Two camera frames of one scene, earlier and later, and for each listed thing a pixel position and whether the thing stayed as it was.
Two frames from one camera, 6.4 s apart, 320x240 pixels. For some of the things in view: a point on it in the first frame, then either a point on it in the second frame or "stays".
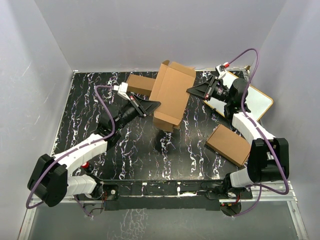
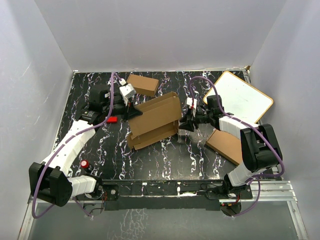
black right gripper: (206, 89) → (188, 125)
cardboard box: (170, 88) → (159, 119)
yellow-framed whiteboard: (256, 103) stays
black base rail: (165, 193) stays
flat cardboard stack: (229, 145) stays
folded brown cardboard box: (140, 84) stays
